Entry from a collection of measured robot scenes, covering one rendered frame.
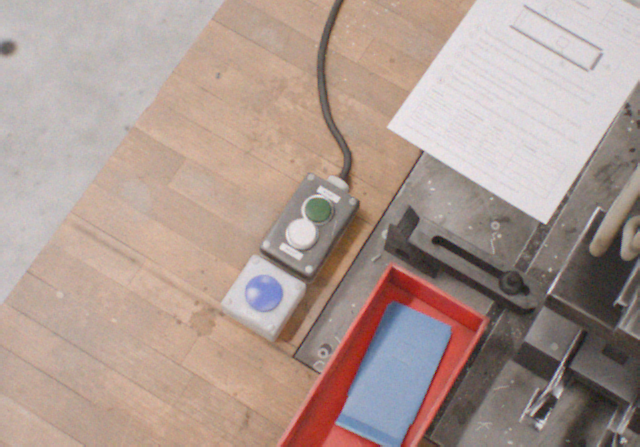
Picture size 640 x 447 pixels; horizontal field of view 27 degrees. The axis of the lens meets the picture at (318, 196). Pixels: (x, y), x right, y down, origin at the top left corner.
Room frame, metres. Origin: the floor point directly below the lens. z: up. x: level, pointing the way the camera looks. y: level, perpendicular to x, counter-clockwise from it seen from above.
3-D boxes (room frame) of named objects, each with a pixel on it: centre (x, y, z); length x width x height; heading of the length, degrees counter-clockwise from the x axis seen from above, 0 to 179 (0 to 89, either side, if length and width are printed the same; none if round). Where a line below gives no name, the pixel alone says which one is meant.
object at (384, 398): (0.33, -0.09, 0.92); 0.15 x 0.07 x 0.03; 159
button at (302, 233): (0.47, 0.02, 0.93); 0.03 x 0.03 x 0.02
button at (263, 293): (0.40, 0.05, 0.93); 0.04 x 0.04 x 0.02
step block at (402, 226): (0.47, -0.11, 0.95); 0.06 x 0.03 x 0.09; 62
